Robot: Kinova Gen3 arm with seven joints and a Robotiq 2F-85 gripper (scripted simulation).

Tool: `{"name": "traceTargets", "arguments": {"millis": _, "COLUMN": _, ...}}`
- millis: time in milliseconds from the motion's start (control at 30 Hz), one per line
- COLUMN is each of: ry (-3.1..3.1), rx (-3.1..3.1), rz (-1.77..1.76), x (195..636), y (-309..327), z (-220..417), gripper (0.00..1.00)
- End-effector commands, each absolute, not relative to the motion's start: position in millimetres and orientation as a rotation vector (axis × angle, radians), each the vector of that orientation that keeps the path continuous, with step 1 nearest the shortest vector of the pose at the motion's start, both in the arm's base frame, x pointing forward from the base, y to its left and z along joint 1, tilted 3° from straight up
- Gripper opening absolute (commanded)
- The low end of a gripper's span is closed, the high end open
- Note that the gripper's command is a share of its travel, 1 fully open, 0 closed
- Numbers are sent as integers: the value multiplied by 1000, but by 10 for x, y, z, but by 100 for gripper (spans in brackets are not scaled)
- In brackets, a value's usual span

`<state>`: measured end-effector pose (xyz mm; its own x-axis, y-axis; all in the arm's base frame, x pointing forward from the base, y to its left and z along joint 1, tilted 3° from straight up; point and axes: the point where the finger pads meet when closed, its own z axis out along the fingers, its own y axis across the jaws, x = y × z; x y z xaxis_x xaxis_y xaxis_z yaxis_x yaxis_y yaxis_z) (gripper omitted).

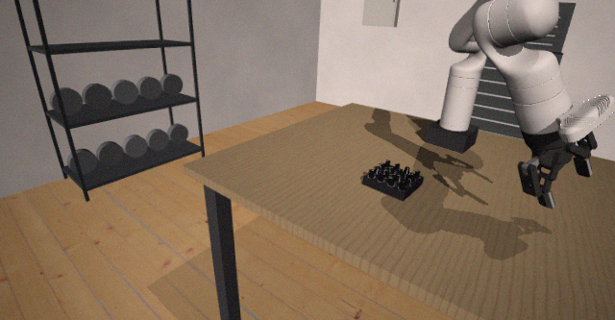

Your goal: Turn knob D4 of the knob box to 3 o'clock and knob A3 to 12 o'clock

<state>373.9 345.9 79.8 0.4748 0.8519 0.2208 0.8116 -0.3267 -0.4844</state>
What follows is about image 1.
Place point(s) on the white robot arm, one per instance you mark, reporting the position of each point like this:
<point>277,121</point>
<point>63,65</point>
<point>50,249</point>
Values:
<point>540,99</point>

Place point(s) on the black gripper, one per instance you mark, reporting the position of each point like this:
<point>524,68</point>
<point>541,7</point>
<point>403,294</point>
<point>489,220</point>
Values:
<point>544,153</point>

